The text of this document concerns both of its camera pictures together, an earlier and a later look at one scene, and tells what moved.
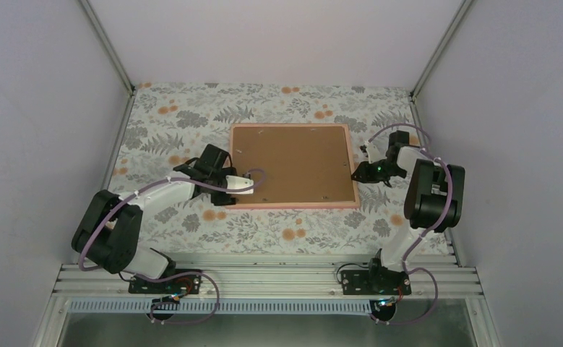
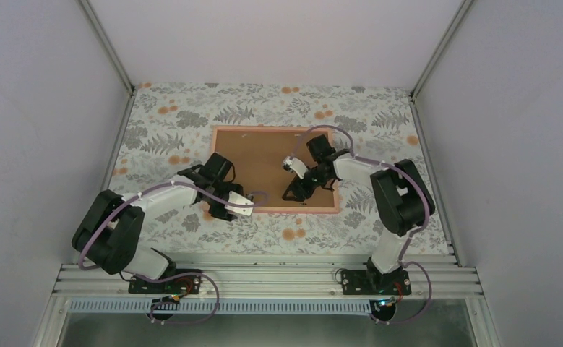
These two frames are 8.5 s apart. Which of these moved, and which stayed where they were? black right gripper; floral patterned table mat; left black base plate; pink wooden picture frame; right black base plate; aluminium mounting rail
Moved: black right gripper; pink wooden picture frame
Stayed: left black base plate; aluminium mounting rail; floral patterned table mat; right black base plate
